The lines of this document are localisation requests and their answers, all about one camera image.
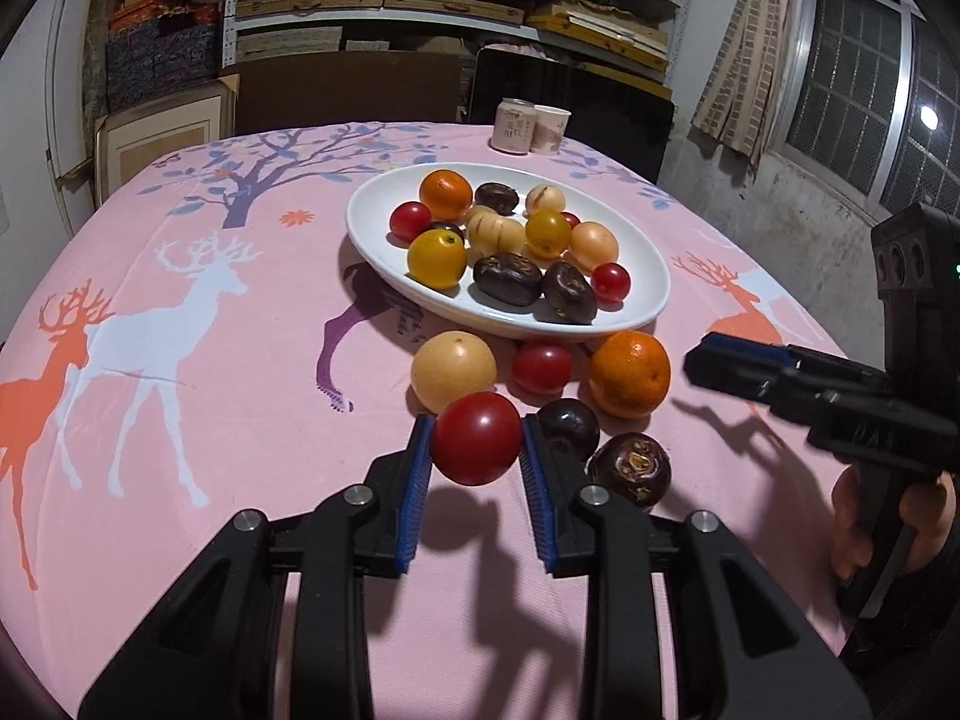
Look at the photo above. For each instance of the stack of flat yellow boards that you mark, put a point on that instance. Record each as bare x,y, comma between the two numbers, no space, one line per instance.
600,34

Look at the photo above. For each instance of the white oval plate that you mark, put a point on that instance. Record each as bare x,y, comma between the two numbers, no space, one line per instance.
375,240

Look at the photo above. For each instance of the paper cup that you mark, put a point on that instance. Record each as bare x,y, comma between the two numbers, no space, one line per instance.
551,131

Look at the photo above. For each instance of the large pale yellow grapefruit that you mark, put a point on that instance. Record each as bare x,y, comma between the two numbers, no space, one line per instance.
454,371

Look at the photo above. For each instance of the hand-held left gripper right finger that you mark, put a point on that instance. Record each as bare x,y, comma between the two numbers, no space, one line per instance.
538,499

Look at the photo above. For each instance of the small orange mandarin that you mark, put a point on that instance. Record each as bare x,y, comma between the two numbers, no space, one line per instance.
445,193

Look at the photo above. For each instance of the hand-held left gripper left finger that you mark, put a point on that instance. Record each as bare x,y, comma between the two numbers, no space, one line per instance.
416,499

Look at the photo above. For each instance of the metal shelf unit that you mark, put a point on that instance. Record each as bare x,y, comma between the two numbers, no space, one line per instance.
231,15

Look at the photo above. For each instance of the barred window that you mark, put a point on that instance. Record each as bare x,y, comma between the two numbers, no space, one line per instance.
862,90

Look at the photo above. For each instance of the black chair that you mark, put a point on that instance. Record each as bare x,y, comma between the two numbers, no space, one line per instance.
600,116

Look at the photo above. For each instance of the dark brown passion fruit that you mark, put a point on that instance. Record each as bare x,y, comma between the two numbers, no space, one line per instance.
570,292
495,199
508,279

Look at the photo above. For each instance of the person's right hand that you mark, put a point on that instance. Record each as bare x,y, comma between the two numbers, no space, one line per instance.
934,514

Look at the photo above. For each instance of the wooden framed picture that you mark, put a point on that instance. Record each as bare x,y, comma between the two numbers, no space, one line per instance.
165,139

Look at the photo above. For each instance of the white door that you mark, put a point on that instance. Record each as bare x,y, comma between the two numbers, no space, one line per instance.
71,82

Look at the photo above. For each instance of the dark blue patterned box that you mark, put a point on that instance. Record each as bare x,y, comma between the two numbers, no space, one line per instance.
131,71
187,56

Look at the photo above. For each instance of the beige round fruit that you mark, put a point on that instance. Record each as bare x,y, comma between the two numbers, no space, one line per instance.
594,246

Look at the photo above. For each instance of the small red tomato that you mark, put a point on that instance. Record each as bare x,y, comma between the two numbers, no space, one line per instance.
572,219

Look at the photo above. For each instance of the pale yellow fruit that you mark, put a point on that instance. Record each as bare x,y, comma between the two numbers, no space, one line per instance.
493,231
545,199

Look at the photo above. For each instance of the brown chair back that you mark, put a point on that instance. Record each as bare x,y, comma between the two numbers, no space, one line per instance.
345,94

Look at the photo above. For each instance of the beige drink can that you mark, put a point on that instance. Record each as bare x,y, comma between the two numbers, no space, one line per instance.
512,127

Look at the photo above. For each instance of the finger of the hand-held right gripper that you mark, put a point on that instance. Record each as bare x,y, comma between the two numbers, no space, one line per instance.
750,346
731,375

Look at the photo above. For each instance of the person's right forearm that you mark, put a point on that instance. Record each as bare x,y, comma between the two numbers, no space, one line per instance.
922,630

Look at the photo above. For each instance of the dark brown mangosteen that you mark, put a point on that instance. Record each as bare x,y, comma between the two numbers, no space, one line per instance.
628,469

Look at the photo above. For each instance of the small yellow orange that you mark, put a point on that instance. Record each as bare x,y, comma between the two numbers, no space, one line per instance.
547,234

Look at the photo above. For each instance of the dark purple plum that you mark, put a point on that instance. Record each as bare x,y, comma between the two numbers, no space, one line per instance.
568,426
448,229

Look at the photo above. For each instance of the large orange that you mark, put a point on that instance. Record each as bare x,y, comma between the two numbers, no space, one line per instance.
630,375

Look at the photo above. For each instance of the checked beige curtain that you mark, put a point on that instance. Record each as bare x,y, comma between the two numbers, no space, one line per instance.
742,67

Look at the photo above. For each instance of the pink deer printed tablecloth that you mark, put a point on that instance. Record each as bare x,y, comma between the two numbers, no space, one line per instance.
225,360

